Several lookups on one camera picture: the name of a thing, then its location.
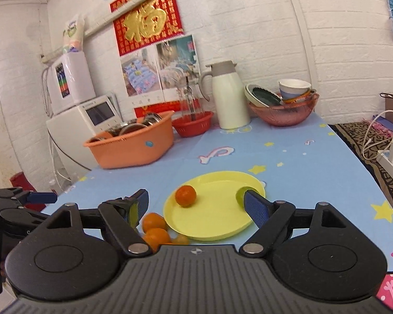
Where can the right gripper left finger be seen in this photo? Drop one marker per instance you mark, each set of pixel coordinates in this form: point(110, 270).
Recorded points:
point(121, 218)

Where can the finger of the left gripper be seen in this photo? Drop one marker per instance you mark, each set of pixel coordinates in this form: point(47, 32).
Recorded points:
point(31, 197)

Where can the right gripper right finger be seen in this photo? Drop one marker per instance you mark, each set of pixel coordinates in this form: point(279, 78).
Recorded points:
point(272, 220)

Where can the brown longan fruit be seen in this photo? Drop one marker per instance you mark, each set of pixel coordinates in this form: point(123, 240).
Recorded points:
point(180, 240)

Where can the large orange near plate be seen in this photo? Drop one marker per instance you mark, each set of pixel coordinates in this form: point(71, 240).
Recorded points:
point(152, 221)

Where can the large orange front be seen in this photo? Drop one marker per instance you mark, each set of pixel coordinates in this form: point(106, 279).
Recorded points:
point(155, 237)

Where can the yellow plastic plate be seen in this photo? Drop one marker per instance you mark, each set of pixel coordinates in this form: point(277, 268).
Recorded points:
point(216, 215)

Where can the small orange in plate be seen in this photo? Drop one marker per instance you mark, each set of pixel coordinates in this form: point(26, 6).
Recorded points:
point(185, 196)

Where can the orange plastic basket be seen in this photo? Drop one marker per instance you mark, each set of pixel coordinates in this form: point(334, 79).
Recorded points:
point(138, 148)

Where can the blue patterned tablecloth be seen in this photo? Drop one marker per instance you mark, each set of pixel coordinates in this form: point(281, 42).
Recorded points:
point(303, 165)

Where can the white appliance with screen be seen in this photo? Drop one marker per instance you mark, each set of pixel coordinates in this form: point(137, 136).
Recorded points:
point(70, 129)

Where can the metal plate in basket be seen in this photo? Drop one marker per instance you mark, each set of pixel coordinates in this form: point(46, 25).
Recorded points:
point(130, 128)

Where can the pink glass bowl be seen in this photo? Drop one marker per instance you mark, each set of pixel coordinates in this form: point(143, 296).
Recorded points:
point(286, 115)

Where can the red plastic basket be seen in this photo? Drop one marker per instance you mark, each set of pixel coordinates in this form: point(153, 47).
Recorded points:
point(187, 128)

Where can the white thermos jug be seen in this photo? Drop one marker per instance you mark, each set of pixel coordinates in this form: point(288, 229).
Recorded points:
point(228, 93)

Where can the white water purifier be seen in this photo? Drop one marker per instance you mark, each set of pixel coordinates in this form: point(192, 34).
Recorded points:
point(69, 82)

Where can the green rimmed plate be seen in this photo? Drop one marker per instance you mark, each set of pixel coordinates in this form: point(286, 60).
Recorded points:
point(260, 96)

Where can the white ceramic bowl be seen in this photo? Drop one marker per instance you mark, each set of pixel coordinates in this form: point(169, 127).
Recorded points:
point(292, 88)

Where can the glass cup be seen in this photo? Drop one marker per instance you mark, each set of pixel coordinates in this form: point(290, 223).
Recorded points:
point(190, 107)

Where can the bedding poster calendar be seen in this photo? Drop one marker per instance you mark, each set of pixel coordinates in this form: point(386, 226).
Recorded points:
point(157, 73)

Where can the red fu wall hanging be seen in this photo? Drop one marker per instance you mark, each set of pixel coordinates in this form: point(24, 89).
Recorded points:
point(151, 22)

